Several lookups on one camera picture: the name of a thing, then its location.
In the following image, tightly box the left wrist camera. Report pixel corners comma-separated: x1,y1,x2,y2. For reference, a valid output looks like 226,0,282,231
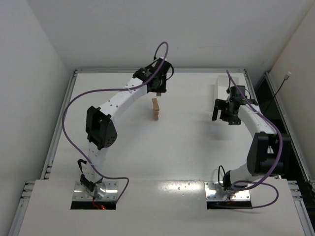
153,57,167,62

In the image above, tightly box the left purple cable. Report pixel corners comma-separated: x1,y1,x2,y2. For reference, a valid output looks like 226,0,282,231
63,41,130,204

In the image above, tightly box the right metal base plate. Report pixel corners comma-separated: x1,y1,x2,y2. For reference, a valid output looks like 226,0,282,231
204,181,251,202

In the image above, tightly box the black wall cable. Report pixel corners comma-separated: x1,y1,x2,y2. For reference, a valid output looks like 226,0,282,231
272,71,292,99

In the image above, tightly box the wood block three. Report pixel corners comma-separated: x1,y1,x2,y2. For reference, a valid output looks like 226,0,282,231
152,98,159,111

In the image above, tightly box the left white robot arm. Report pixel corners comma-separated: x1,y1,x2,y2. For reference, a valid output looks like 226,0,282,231
80,58,174,193

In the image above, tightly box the white front cover panel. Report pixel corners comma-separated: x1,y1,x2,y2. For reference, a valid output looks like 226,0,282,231
19,179,304,236

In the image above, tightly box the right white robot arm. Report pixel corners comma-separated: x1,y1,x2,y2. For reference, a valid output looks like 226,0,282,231
212,86,291,190

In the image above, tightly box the purple cable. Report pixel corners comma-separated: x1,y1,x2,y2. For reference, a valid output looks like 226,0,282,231
63,41,130,204
225,70,284,209

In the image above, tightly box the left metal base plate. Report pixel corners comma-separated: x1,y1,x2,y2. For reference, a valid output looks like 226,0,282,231
72,181,118,202

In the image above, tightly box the white plastic box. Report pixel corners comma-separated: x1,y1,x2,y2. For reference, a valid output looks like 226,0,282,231
210,74,230,111

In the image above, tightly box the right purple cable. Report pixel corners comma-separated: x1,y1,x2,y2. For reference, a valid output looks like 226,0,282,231
225,70,284,209

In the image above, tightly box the metal base plate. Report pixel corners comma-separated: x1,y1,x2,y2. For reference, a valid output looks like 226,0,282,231
204,181,251,202
72,181,118,202

